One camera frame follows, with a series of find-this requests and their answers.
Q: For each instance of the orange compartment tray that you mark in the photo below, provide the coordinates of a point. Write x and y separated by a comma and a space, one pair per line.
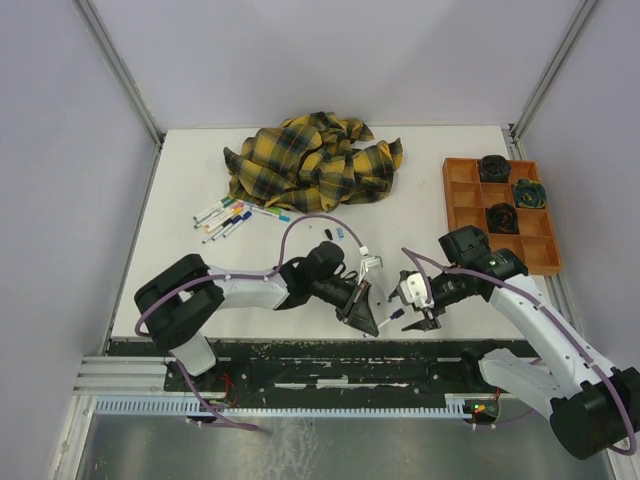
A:
508, 202

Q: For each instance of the black orange rolled sock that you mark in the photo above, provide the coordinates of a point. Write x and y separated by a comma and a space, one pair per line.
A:
502, 218

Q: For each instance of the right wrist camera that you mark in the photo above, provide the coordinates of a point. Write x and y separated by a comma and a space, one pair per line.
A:
416, 290

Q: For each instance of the aluminium frame post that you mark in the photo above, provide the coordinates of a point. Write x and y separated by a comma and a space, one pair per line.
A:
103, 40
569, 40

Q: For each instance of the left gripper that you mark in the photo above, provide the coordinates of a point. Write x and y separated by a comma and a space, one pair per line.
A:
356, 310

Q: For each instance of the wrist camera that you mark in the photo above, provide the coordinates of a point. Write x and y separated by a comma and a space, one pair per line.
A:
416, 290
368, 263

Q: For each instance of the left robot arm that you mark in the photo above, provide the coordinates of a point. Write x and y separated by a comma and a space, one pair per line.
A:
176, 304

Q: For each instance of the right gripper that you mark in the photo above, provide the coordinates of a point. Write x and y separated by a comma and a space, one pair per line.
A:
429, 323

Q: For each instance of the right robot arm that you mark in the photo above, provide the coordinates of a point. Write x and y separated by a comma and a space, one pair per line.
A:
591, 404

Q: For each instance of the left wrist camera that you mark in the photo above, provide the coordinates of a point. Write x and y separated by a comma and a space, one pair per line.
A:
368, 263

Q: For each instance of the pink cap pen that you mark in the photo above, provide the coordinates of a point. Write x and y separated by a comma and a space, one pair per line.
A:
236, 212

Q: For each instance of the right aluminium frame post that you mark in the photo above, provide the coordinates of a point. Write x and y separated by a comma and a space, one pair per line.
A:
569, 40

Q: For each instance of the yellow plaid cloth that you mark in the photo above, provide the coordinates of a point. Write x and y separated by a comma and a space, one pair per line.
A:
313, 164

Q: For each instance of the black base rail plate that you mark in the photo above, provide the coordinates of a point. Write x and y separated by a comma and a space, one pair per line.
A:
345, 374

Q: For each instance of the left aluminium frame post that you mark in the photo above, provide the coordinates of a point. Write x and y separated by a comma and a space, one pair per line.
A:
103, 40

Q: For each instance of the teal yellow rolled sock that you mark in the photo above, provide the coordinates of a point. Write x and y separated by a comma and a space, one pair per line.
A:
529, 194

